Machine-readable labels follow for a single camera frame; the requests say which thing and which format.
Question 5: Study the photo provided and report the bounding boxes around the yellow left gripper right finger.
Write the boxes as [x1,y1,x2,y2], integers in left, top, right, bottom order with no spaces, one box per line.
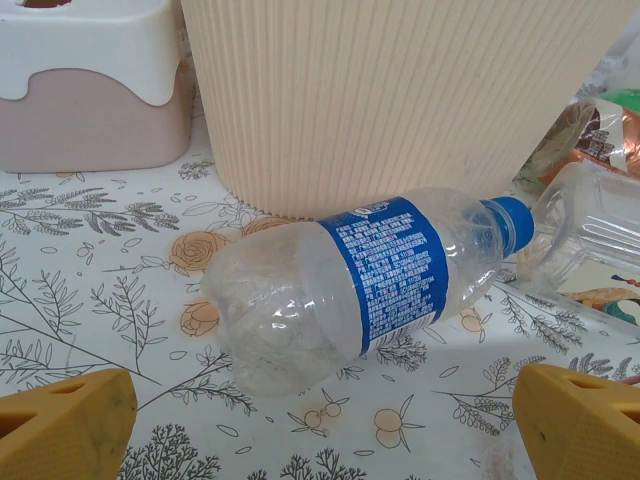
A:
[513,363,640,480]

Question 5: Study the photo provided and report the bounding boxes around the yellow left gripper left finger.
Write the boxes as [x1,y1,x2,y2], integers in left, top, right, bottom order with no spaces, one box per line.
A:
[0,369,139,480]

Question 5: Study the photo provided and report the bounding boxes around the clear bottle blue label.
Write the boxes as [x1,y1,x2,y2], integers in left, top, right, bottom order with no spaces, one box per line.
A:
[200,185,537,400]

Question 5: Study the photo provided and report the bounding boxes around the beige ribbed plastic bin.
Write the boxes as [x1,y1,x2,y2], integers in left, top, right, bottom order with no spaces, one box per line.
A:
[178,0,637,222]

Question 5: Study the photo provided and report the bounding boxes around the floral print tablecloth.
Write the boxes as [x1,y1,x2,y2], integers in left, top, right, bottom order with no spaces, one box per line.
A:
[0,117,640,480]

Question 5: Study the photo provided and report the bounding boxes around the clear square plastic bottle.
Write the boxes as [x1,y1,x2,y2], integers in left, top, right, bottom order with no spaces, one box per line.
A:
[516,158,640,297]

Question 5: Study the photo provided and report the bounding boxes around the brown copper label bottle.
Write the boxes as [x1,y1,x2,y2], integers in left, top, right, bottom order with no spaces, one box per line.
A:
[531,97,640,187]

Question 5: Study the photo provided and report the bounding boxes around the pink white tissue box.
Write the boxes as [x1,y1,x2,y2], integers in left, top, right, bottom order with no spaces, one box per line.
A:
[0,0,195,175]

